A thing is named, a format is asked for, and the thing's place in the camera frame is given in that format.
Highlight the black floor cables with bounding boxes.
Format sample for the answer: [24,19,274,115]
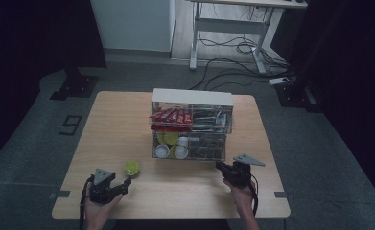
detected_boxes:
[188,35,295,92]

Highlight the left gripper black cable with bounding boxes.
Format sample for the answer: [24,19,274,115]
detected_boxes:
[78,174,96,230]

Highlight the person's right hand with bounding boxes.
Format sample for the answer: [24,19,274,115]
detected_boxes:
[223,178,257,217]

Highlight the stack of dark packets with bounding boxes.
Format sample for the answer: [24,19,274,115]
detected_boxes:
[192,108,231,133]

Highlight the white power strip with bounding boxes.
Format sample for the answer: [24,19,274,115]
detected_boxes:
[268,76,291,86]

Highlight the clear acrylic organizer white top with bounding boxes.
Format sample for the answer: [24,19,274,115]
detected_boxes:
[148,87,235,163]

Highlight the person's left hand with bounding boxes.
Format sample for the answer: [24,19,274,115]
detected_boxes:
[84,192,125,226]

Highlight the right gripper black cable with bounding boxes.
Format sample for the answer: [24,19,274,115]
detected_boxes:
[246,173,260,218]

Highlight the dark curtain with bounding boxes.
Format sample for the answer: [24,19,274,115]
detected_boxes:
[270,0,375,215]
[0,0,108,171]

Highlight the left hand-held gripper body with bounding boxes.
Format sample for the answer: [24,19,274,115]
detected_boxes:
[88,168,120,205]

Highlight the grey tape strip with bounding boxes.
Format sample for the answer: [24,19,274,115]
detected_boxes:
[273,191,294,200]
[48,190,72,200]

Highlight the pile of dark sticks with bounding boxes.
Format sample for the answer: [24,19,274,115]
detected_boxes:
[188,133,225,160]

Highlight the black stand base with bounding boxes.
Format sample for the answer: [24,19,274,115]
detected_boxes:
[49,66,101,102]
[273,75,324,113]

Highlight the white metal-framed desk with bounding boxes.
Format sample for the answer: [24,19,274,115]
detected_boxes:
[188,0,309,76]

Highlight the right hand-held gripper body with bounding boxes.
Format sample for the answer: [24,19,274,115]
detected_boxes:
[224,153,267,189]

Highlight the white cabinet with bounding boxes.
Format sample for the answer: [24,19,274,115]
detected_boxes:
[89,0,176,54]

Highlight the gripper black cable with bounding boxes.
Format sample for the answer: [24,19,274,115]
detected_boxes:
[78,174,96,230]
[246,173,260,218]

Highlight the stack of red packets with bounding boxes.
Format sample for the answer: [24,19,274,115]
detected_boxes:
[149,107,194,132]

